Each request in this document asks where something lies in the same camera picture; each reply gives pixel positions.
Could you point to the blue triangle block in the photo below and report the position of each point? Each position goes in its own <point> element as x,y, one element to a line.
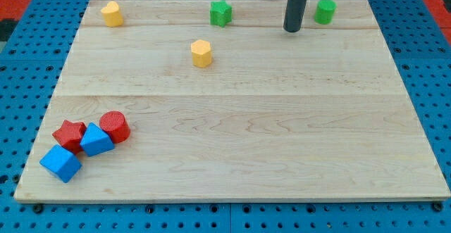
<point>96,141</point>

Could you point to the light wooden board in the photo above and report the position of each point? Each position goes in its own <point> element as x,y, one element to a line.
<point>320,115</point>

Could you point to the yellow hexagon block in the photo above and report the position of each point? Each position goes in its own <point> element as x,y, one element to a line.
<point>201,53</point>

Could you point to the green star block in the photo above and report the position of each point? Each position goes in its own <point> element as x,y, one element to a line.
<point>220,13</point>

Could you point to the red cylinder block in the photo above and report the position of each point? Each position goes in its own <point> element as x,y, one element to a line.
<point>115,125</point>

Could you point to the green cylinder block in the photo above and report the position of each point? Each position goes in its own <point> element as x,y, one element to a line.
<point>325,11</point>

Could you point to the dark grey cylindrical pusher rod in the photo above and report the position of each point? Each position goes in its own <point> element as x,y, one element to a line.
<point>294,13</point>

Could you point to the yellow heart block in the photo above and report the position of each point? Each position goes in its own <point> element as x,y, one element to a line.
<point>112,14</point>

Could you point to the red star block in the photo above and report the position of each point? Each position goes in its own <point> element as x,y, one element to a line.
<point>69,135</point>

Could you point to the blue cube block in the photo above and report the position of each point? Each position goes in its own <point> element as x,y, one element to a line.
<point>61,163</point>

